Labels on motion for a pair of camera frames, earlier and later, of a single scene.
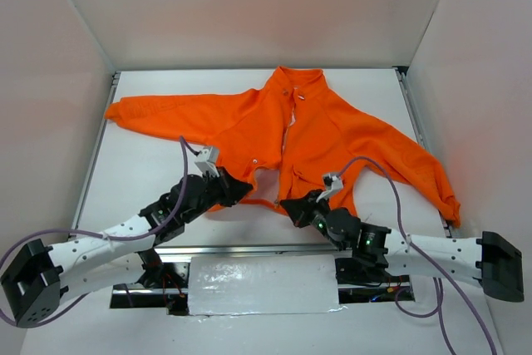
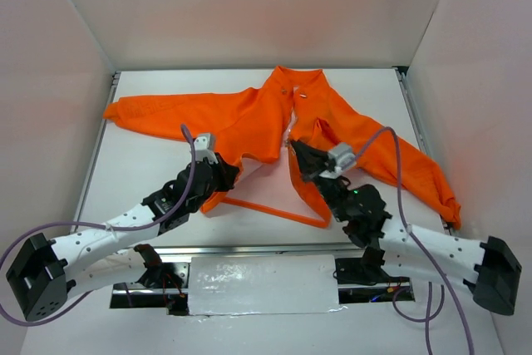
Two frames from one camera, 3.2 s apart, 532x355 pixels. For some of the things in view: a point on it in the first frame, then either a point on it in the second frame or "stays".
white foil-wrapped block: (260, 284) stays
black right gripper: (311, 206) -> (312, 162)
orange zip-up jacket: (294, 124) stays
